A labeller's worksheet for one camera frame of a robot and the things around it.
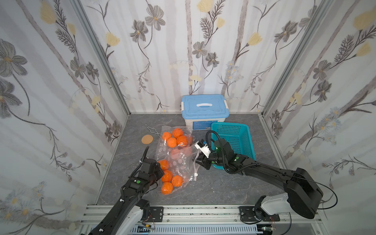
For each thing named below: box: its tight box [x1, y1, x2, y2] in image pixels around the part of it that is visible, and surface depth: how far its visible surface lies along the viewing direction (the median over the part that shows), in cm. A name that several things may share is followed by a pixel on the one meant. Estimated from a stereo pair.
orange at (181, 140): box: [176, 135, 188, 147], surface depth 92 cm
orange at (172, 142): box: [166, 137, 177, 148], surface depth 94 cm
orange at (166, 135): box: [162, 131, 172, 141], surface depth 97 cm
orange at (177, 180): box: [171, 175, 184, 188], surface depth 81 cm
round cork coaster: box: [141, 134, 154, 145], surface depth 107 cm
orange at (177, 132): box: [172, 127, 184, 139], surface depth 95 cm
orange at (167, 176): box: [161, 169, 173, 183], surface depth 82 cm
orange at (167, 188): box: [160, 181, 174, 196], surface depth 80 cm
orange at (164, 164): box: [157, 159, 169, 171], surface depth 87 cm
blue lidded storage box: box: [181, 94, 230, 131], surface depth 103 cm
